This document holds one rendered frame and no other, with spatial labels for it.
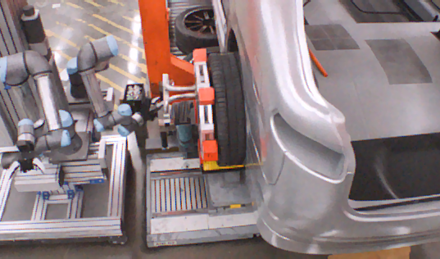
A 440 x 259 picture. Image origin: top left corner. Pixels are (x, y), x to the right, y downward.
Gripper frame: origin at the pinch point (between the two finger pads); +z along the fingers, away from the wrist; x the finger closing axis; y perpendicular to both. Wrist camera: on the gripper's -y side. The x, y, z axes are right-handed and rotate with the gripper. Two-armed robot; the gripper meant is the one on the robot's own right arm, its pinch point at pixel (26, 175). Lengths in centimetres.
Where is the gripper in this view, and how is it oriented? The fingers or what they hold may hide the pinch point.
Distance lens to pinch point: 179.7
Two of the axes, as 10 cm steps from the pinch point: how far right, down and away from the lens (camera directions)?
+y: -1.2, 7.4, 6.6
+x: -9.3, 1.4, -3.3
